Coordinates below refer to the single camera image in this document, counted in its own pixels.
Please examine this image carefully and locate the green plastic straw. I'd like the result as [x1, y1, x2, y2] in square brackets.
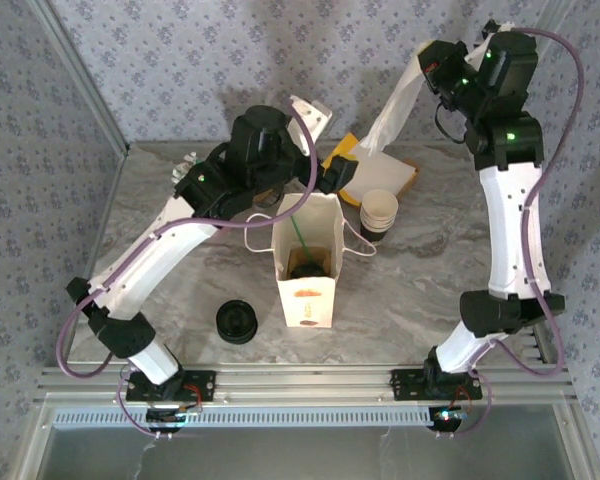
[285, 209, 314, 266]

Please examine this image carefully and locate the paper cup stack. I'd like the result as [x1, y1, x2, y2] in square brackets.
[358, 188, 399, 244]

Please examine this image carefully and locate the printed white paper bag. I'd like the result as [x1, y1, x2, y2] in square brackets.
[243, 192, 377, 329]

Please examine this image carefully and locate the yellow paper envelope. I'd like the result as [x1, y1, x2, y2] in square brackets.
[323, 132, 372, 207]

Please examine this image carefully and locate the white paper napkin stack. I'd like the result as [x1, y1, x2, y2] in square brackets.
[352, 148, 416, 194]

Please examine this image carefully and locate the black cup lid stack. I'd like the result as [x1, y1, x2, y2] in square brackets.
[215, 298, 260, 345]

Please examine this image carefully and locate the left circuit board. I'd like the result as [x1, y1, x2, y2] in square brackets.
[145, 405, 204, 434]

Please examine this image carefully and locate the circuit board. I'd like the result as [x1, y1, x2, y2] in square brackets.
[427, 405, 470, 435]
[145, 405, 204, 434]

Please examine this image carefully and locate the grey metal panel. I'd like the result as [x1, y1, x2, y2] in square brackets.
[44, 429, 576, 480]

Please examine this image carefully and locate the right circuit board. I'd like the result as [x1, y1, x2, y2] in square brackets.
[427, 405, 470, 435]

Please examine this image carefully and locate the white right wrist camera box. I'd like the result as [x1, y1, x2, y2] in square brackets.
[481, 19, 515, 51]

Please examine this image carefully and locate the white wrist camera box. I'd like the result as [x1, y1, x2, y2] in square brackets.
[481, 19, 515, 51]
[285, 94, 334, 144]

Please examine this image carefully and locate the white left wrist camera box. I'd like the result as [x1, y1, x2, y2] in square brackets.
[285, 94, 334, 144]

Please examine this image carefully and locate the aluminium right frame post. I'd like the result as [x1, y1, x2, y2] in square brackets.
[474, 0, 576, 151]

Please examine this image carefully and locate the aluminium frame post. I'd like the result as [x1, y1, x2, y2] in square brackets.
[474, 0, 576, 151]
[29, 0, 131, 157]

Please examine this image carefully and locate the aluminium left frame post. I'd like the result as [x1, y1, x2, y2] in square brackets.
[29, 0, 131, 157]

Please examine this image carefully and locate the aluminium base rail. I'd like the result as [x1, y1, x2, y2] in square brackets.
[29, 362, 579, 407]

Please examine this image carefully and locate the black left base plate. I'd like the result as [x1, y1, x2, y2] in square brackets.
[124, 368, 217, 403]

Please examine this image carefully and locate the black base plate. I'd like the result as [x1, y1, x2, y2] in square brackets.
[124, 368, 217, 403]
[390, 368, 483, 403]

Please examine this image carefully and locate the grey slotted cable duct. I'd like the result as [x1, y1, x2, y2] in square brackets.
[54, 403, 434, 429]

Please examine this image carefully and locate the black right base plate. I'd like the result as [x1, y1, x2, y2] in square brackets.
[390, 368, 483, 403]

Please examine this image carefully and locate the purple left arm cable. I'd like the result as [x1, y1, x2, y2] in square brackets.
[57, 99, 321, 379]

